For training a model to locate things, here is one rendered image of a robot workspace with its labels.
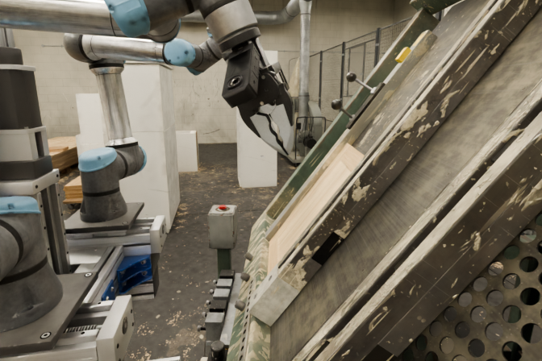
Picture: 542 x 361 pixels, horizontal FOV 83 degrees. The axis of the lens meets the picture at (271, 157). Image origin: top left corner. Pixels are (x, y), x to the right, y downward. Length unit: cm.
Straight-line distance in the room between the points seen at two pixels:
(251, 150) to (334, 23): 596
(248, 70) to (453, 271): 37
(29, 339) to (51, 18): 56
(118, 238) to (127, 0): 88
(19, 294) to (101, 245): 50
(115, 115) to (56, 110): 871
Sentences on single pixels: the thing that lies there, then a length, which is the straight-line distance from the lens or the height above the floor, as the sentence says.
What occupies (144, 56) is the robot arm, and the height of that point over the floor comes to 157.
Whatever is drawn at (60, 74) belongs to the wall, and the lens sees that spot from 987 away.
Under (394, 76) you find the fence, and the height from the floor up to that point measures 152.
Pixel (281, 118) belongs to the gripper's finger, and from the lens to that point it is 52.
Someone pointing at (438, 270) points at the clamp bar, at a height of 125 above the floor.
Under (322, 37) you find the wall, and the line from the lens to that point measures 964.
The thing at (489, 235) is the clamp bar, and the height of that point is 130.
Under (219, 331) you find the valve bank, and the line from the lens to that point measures 113.
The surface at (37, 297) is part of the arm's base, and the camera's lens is 80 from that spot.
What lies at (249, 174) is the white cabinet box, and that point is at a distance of 482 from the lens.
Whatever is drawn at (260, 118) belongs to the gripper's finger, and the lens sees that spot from 52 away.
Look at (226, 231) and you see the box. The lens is 146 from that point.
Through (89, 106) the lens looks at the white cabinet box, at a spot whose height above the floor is 126.
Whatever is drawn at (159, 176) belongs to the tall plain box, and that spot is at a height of 64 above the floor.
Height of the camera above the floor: 147
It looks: 12 degrees down
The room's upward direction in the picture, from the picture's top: straight up
